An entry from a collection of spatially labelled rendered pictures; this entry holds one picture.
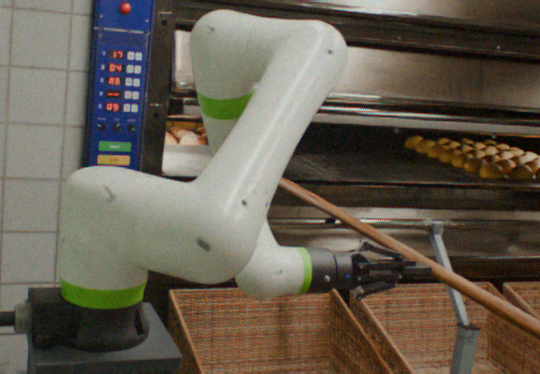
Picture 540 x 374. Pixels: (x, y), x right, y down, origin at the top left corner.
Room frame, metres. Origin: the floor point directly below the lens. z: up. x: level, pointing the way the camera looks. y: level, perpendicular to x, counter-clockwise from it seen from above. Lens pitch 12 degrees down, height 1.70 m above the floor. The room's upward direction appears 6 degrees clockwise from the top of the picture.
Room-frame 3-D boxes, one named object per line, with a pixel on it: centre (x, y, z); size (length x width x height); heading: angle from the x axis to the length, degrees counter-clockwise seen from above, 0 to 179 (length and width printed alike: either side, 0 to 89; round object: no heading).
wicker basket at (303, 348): (2.09, -0.17, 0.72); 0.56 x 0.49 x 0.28; 111
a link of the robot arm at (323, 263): (1.51, -0.18, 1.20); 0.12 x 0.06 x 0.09; 21
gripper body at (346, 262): (1.53, -0.25, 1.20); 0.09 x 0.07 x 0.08; 111
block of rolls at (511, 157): (3.16, -1.02, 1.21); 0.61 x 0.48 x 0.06; 20
